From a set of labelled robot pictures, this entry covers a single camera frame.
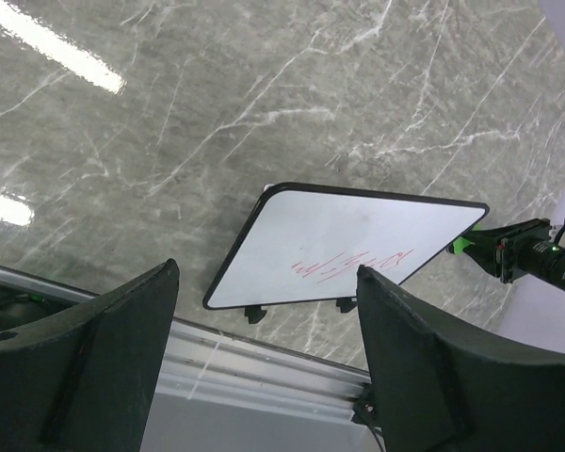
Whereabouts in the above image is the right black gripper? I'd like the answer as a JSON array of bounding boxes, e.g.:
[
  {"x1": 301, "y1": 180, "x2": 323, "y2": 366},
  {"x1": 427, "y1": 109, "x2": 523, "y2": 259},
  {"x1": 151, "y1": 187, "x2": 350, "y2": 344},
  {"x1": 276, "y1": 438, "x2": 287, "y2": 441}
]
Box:
[{"x1": 465, "y1": 218, "x2": 551, "y2": 283}]

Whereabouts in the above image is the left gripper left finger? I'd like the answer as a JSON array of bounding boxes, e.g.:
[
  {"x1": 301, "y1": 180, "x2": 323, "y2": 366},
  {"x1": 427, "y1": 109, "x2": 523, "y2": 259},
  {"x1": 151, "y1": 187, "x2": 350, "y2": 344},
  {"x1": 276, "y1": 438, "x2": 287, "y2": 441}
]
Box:
[{"x1": 0, "y1": 259, "x2": 179, "y2": 451}]

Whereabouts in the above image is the small black-framed whiteboard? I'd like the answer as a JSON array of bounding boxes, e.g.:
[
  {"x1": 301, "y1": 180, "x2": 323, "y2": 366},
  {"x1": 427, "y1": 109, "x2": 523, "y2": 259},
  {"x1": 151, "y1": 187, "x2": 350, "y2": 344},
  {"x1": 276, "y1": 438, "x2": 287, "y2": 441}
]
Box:
[{"x1": 202, "y1": 182, "x2": 490, "y2": 324}]

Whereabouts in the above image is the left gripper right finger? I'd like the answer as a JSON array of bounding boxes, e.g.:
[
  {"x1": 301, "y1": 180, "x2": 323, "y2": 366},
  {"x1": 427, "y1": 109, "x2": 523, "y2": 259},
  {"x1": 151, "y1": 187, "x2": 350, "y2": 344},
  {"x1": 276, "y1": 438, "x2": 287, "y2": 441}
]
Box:
[{"x1": 357, "y1": 266, "x2": 565, "y2": 451}]

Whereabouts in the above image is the green whiteboard eraser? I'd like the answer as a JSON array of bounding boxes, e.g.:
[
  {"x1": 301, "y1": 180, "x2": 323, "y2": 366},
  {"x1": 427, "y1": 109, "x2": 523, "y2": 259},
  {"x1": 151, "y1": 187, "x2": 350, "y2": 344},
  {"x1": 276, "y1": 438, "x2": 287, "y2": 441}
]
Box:
[{"x1": 446, "y1": 233, "x2": 474, "y2": 255}]

